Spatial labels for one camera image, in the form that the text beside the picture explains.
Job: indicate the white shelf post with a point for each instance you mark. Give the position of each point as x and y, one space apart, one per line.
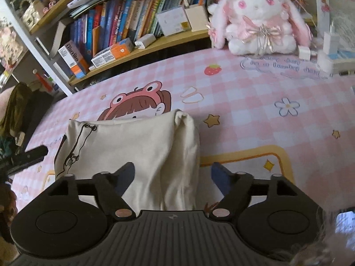
38 47

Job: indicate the tall white orange carton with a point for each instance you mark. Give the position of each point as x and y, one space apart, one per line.
72 59

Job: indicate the white charger box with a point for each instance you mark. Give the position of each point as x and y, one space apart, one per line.
331 40

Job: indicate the olive green cloth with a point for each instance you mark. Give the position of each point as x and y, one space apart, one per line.
16 108

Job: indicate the wooden shelf board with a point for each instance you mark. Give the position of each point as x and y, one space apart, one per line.
155 48
63 5

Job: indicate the black chair back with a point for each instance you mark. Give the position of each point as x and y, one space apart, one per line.
38 116

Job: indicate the blue white box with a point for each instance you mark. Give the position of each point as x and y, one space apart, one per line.
344 61

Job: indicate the small white plug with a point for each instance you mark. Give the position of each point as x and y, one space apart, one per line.
304 53

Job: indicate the small woven bag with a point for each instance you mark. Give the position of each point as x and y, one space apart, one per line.
32 16

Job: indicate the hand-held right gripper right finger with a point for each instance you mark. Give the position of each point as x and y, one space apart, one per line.
222 178

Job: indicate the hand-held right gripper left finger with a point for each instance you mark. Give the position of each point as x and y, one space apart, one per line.
126 178

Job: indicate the pink checked printed tablecloth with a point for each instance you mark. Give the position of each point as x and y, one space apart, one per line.
249 94

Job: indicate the cream t-shirt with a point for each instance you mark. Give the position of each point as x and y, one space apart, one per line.
144 149

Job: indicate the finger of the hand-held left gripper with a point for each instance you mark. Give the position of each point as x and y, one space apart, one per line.
27 158

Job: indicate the flat orange white carton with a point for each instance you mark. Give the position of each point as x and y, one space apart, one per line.
112 52

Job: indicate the row of colourful books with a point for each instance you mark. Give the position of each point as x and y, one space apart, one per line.
124 19

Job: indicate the white pink bunny plush toy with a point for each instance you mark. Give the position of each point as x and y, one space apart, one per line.
258 19

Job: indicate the white power adapter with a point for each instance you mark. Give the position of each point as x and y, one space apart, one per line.
144 41

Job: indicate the pale fluffy cloth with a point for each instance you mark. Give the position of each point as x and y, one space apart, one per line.
327 243

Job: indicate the beige pen holder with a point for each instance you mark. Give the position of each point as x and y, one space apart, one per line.
197 18

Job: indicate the white cube box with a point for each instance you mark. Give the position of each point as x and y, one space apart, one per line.
173 22

